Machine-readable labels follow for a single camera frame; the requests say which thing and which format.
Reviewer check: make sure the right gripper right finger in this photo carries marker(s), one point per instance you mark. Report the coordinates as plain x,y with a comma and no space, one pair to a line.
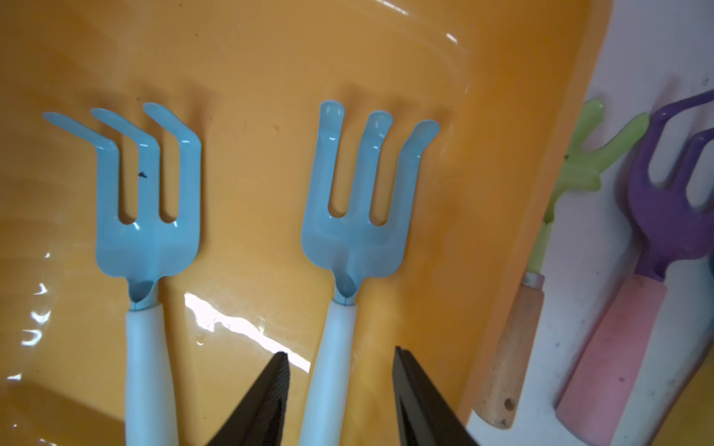
424,417

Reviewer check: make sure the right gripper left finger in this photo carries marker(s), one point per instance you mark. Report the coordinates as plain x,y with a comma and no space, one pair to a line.
259,417

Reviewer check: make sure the light blue rake pale handle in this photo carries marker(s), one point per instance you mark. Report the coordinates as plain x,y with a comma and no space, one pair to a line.
353,249

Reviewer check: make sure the green fork blue handle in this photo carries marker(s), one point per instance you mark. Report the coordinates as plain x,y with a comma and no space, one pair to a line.
143,253

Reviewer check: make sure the purple fork pink handle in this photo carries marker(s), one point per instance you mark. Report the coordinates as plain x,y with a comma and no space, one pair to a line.
598,390

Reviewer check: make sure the yellow plastic storage tray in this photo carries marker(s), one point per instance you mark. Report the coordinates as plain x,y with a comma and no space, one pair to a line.
505,81

